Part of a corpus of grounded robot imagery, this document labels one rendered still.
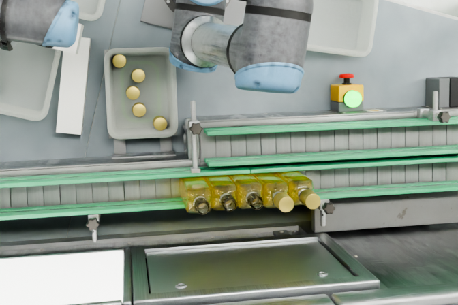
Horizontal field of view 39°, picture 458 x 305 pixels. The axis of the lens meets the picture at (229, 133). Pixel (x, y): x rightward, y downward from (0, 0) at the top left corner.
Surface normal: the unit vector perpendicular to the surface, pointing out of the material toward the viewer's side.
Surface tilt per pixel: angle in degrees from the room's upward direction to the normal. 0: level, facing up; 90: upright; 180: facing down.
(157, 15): 3
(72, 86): 0
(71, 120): 0
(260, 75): 29
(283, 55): 8
